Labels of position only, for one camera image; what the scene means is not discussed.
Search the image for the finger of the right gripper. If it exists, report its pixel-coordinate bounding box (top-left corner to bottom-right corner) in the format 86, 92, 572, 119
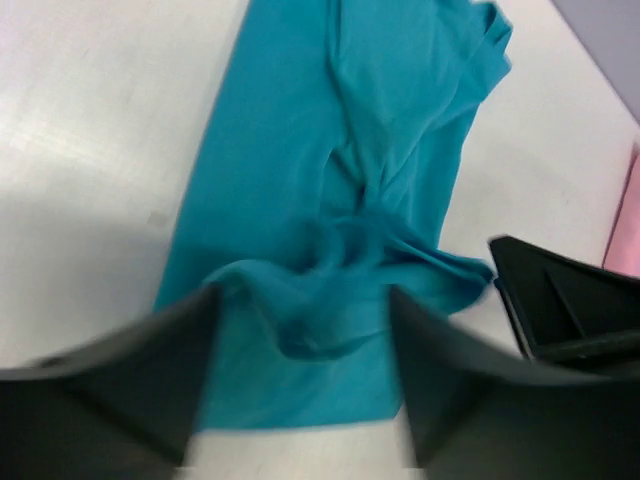
489, 236, 639, 363

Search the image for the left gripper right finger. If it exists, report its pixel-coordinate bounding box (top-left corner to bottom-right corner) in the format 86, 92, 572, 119
389, 288, 639, 479

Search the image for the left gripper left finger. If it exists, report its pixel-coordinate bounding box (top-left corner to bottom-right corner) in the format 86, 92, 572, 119
1, 285, 220, 479

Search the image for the teal t-shirt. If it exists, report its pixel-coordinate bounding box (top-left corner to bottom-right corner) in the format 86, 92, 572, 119
156, 1, 511, 430

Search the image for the folded pink t-shirt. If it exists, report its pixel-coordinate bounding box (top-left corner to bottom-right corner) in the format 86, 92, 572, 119
602, 144, 639, 278

